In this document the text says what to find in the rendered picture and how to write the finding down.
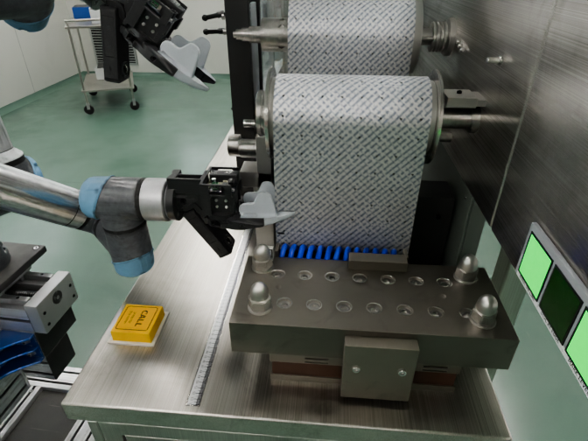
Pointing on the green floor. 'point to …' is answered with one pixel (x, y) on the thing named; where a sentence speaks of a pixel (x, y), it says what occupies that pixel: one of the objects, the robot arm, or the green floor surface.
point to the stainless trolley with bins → (93, 84)
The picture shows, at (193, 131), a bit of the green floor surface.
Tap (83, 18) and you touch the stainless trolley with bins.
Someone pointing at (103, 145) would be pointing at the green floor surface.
